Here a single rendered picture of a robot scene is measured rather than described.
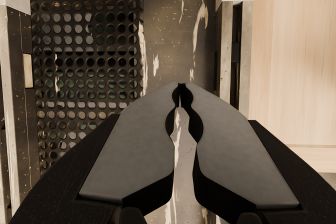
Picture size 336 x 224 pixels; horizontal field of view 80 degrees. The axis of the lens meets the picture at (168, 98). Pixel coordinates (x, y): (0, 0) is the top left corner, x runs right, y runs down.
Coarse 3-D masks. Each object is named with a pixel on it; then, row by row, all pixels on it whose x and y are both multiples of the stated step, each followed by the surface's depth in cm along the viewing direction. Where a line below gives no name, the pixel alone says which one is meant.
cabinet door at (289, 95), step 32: (256, 0) 43; (288, 0) 43; (320, 0) 43; (256, 32) 44; (288, 32) 44; (320, 32) 43; (256, 64) 44; (288, 64) 44; (320, 64) 44; (256, 96) 45; (288, 96) 45; (320, 96) 44; (288, 128) 46; (320, 128) 45; (320, 160) 46
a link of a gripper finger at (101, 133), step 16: (96, 128) 8; (112, 128) 8; (80, 144) 7; (96, 144) 7; (64, 160) 7; (80, 160) 7; (48, 176) 6; (64, 176) 6; (80, 176) 6; (32, 192) 6; (48, 192) 6; (64, 192) 6; (32, 208) 5; (48, 208) 5; (64, 208) 5; (80, 208) 5; (96, 208) 5; (112, 208) 5
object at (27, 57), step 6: (24, 54) 47; (24, 60) 47; (30, 60) 49; (24, 66) 47; (30, 66) 49; (24, 72) 47; (30, 72) 49; (24, 78) 47; (30, 78) 49; (30, 84) 49
